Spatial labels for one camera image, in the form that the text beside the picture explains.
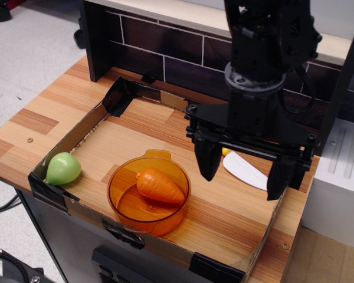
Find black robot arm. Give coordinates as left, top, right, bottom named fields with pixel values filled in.
left=186, top=1, right=322, bottom=200

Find black cables at left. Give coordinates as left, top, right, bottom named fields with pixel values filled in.
left=0, top=123, right=23, bottom=218

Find black vertical post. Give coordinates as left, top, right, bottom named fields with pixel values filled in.
left=314, top=37, right=354, bottom=156

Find orange transparent plastic pot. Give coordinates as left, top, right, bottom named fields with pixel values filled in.
left=107, top=150, right=191, bottom=236

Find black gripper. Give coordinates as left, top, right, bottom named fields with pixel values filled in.
left=186, top=65, right=320, bottom=201

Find cardboard fence with black tape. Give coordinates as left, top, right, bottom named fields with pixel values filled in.
left=29, top=78, right=299, bottom=282

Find green plastic toy pear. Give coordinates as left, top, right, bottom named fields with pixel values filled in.
left=46, top=152, right=81, bottom=186

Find white ribbed sink block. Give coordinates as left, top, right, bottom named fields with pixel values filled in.
left=302, top=119, right=354, bottom=247

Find black caster wheel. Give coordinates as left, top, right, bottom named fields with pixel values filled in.
left=73, top=18, right=86, bottom=49

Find dark brick pattern backsplash panel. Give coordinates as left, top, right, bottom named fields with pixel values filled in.
left=81, top=1, right=354, bottom=129

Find orange plastic toy carrot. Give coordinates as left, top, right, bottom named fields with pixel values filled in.
left=136, top=168, right=185, bottom=203

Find yellow handled toy knife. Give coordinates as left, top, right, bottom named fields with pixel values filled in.
left=222, top=148, right=268, bottom=191

